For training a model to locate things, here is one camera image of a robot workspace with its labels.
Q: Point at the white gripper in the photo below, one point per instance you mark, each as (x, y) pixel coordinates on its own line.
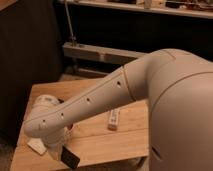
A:
(55, 146)

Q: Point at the white eraser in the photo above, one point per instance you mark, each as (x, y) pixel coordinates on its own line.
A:
(113, 119)

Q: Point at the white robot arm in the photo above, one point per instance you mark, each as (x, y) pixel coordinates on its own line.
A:
(178, 86)

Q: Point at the white sponge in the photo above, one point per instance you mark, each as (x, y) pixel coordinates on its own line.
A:
(37, 145)

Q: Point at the wooden table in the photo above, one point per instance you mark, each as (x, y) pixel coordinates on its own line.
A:
(90, 139)

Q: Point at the metal pole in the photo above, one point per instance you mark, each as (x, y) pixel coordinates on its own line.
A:
(72, 36)

